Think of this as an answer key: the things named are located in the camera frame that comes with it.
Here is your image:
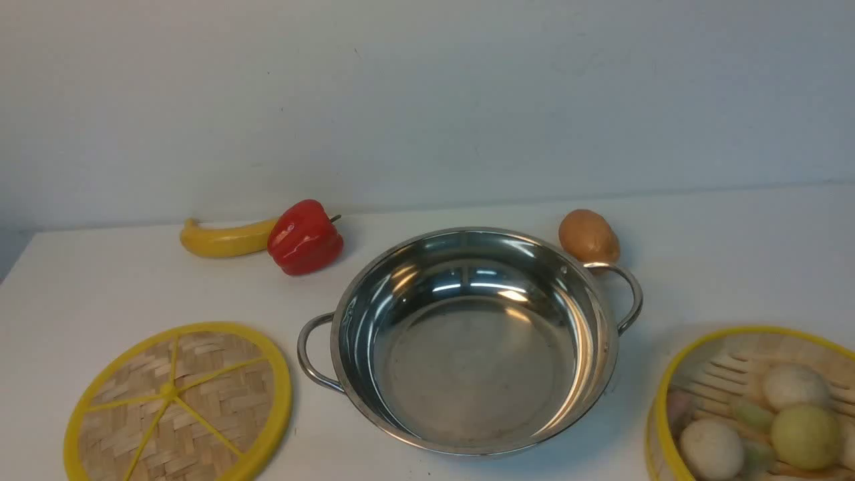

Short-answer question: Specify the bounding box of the woven bamboo lid yellow rim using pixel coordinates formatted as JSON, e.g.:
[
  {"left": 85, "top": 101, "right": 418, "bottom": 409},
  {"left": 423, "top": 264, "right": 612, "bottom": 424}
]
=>
[{"left": 63, "top": 323, "right": 293, "bottom": 480}]

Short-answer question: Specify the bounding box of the bamboo steamer basket yellow rim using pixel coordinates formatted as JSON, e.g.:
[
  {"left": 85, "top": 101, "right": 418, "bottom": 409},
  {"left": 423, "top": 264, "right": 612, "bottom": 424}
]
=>
[{"left": 645, "top": 326, "right": 854, "bottom": 480}]

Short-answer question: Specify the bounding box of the red bell pepper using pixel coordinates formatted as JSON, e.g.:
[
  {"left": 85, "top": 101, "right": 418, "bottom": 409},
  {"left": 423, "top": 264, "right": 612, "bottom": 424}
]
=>
[{"left": 267, "top": 200, "right": 344, "bottom": 277}]

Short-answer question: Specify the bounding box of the yellow banana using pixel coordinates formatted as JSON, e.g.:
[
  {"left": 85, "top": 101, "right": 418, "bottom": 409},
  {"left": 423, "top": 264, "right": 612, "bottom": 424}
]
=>
[{"left": 179, "top": 218, "right": 277, "bottom": 259}]

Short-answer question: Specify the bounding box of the pink dumpling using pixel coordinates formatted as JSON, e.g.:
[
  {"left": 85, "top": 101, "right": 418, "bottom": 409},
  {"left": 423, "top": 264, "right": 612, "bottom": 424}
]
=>
[{"left": 666, "top": 389, "right": 695, "bottom": 439}]

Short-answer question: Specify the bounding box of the white round bun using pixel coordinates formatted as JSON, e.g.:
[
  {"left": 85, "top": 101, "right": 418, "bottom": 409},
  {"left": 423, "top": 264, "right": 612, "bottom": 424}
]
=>
[{"left": 678, "top": 418, "right": 745, "bottom": 480}]

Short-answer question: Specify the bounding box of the pale green dumpling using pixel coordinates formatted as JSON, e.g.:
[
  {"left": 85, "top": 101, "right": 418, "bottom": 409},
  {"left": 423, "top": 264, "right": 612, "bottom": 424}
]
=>
[
  {"left": 740, "top": 439, "right": 778, "bottom": 480},
  {"left": 729, "top": 397, "right": 776, "bottom": 434}
]

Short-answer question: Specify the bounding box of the cream round bun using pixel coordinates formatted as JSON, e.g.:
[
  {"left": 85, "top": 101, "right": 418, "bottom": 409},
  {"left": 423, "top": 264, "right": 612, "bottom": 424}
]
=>
[{"left": 761, "top": 363, "right": 831, "bottom": 412}]

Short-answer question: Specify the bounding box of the pale green round bun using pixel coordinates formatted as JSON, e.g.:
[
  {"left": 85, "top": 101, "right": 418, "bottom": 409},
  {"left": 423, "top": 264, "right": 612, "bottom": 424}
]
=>
[{"left": 769, "top": 404, "right": 843, "bottom": 471}]

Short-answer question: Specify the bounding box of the stainless steel two-handled pot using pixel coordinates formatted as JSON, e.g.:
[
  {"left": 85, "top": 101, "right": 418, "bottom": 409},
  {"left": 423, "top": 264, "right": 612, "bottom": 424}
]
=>
[{"left": 297, "top": 227, "right": 644, "bottom": 457}]

